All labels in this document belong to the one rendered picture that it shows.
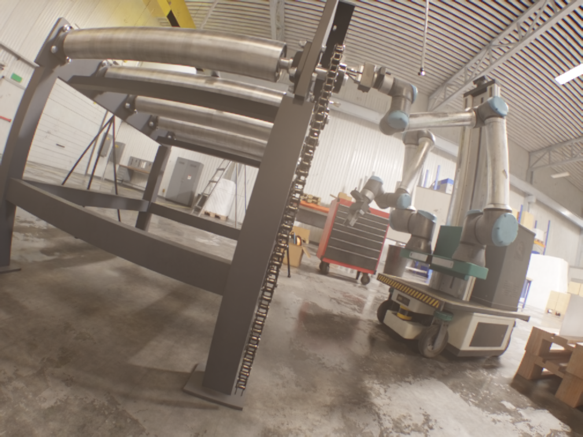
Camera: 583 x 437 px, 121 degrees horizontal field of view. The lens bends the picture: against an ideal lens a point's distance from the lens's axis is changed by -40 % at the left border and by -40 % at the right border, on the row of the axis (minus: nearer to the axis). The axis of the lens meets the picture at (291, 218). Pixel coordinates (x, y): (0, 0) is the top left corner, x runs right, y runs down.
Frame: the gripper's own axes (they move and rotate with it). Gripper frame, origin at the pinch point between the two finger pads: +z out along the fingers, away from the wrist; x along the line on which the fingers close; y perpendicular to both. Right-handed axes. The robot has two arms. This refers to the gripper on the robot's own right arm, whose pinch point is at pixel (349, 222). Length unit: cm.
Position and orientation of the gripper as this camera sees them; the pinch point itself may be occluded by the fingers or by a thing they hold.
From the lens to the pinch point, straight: 155.4
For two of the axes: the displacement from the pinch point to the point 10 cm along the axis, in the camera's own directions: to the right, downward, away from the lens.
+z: -5.8, 7.7, -2.6
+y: 7.3, 6.4, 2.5
